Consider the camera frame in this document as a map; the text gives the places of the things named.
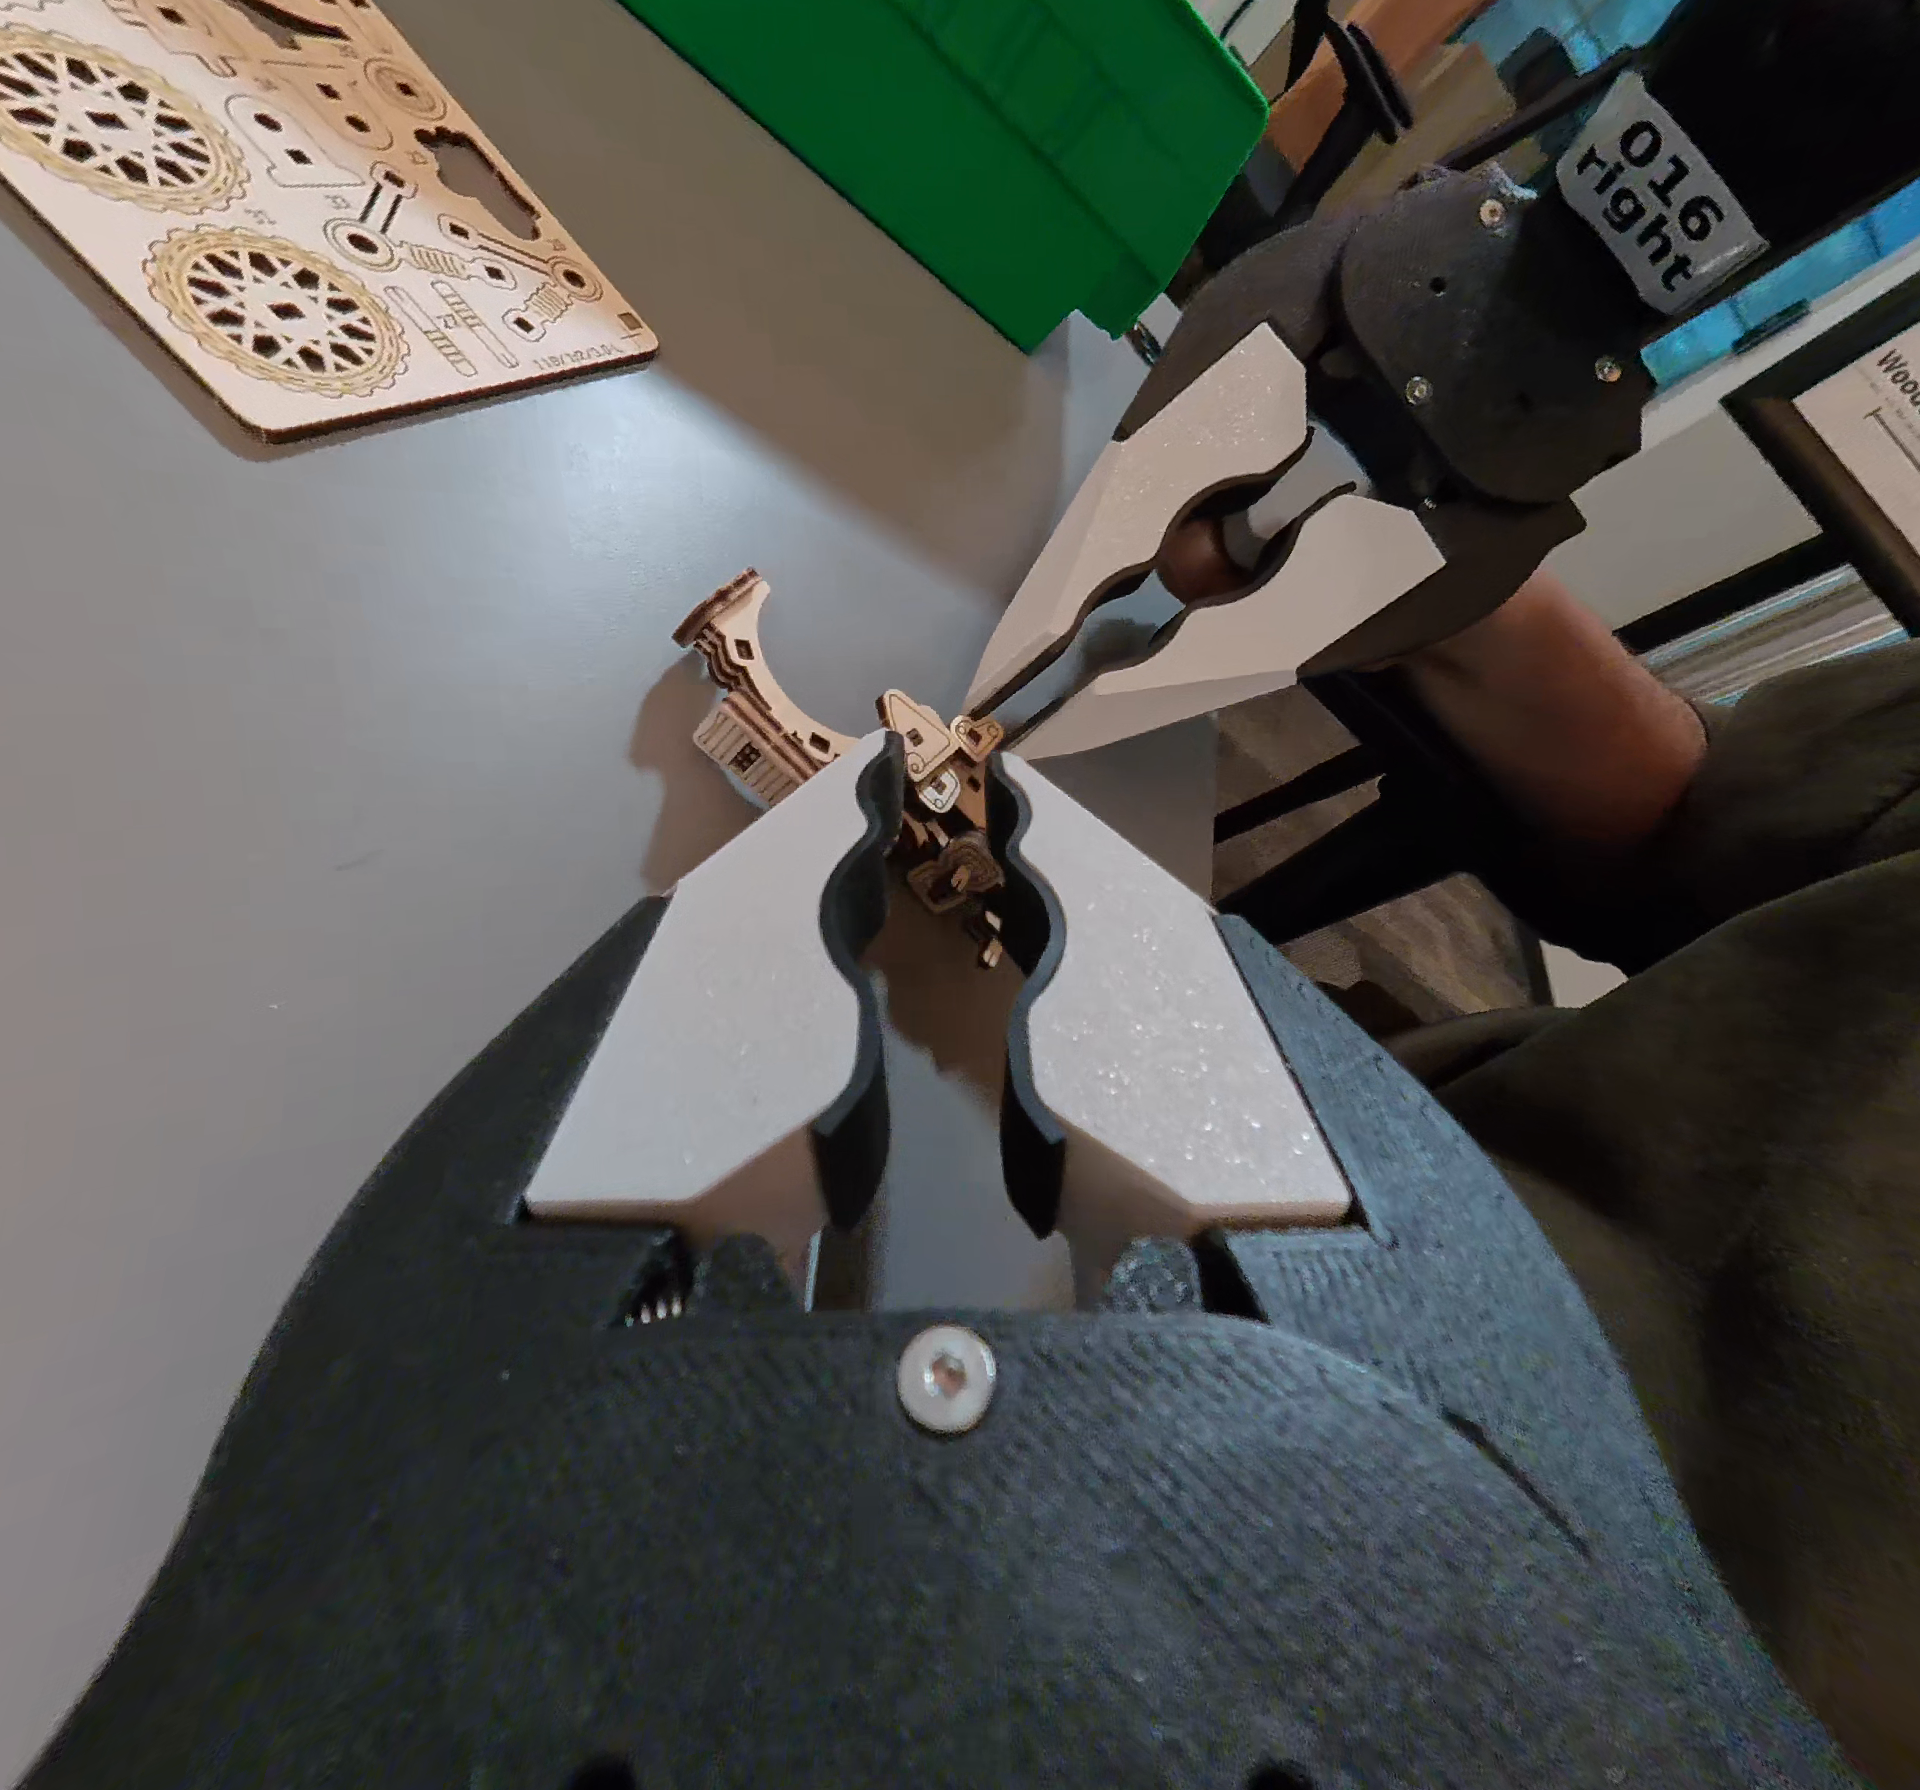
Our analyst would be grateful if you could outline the wooden beam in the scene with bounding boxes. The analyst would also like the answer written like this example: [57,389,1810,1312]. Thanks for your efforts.
[1269,0,1609,156]

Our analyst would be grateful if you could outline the person's right hand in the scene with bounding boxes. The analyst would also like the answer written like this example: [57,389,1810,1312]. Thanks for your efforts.
[1163,521,1249,615]

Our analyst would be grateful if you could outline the wooden parts sheet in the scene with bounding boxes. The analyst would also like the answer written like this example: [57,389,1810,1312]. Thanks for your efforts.
[0,0,663,453]

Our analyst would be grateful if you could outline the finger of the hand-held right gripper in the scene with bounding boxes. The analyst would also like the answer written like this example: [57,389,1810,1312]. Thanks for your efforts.
[1018,488,1456,766]
[959,325,1371,721]

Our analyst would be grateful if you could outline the framed marker sign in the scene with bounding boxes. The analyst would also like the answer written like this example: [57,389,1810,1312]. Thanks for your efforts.
[1723,320,1920,577]

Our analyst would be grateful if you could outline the person's right forearm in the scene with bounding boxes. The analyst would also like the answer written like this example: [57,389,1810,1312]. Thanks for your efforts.
[1394,577,1714,955]

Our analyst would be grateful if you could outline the wooden model assembly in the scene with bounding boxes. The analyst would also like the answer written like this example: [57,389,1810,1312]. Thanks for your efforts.
[667,568,1036,977]

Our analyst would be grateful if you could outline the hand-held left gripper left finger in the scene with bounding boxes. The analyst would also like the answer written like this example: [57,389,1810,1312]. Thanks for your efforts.
[518,728,913,1312]

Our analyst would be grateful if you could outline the olive green shirt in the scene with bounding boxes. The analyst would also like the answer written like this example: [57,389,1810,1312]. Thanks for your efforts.
[1378,655,1920,1790]

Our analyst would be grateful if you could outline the green plastic bin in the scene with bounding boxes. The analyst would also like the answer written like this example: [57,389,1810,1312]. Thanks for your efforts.
[474,0,1271,358]

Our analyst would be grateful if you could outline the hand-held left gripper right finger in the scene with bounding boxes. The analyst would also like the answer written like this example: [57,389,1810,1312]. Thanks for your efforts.
[983,755,1356,1237]

